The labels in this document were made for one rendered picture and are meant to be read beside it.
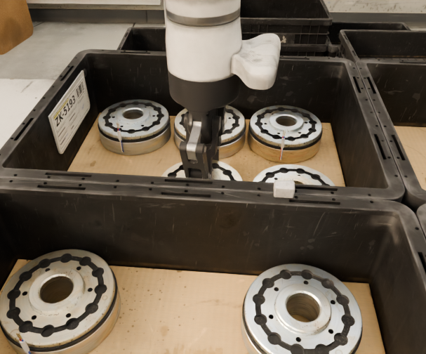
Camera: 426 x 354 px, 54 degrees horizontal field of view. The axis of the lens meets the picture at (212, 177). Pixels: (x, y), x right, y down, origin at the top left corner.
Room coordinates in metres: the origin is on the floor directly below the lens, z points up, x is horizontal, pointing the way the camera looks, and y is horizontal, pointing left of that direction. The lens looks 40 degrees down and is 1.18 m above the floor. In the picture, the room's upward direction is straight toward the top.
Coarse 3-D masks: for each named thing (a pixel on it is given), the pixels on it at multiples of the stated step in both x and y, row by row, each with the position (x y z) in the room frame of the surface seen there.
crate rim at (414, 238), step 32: (0, 192) 0.29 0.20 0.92; (32, 192) 0.29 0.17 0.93; (64, 192) 0.28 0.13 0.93; (96, 192) 0.28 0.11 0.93; (128, 192) 0.28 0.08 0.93; (160, 192) 0.28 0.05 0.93; (192, 192) 0.28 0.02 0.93; (224, 192) 0.28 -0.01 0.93; (256, 192) 0.28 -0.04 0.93; (416, 224) 0.24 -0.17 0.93; (416, 256) 0.21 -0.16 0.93
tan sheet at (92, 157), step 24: (96, 120) 0.56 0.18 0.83; (96, 144) 0.50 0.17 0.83; (168, 144) 0.50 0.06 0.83; (72, 168) 0.44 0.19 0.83; (96, 168) 0.44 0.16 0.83; (120, 168) 0.44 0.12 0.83; (144, 168) 0.44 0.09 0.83; (168, 168) 0.44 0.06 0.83; (240, 168) 0.44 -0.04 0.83; (264, 168) 0.44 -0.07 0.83; (312, 168) 0.44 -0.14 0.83; (336, 168) 0.44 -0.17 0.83
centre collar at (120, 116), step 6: (126, 108) 0.54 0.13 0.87; (132, 108) 0.54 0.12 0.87; (138, 108) 0.54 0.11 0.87; (144, 108) 0.54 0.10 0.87; (120, 114) 0.52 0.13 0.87; (144, 114) 0.52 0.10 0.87; (150, 114) 0.53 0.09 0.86; (120, 120) 0.51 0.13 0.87; (126, 120) 0.51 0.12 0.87; (132, 120) 0.51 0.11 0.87; (138, 120) 0.51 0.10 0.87; (144, 120) 0.51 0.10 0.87
